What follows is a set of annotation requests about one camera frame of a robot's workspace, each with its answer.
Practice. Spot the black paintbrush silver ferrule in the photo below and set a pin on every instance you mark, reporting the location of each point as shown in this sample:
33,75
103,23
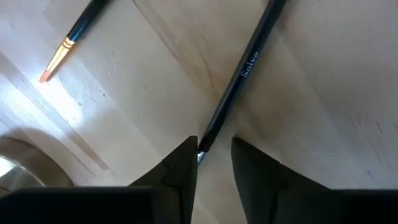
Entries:
242,74

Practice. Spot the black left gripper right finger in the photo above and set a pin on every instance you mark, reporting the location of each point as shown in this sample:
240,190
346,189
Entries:
267,193

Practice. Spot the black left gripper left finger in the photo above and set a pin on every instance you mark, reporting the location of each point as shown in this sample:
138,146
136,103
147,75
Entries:
174,193

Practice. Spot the black paintbrush gold ferrule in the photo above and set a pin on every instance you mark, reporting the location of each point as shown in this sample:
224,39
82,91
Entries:
77,28

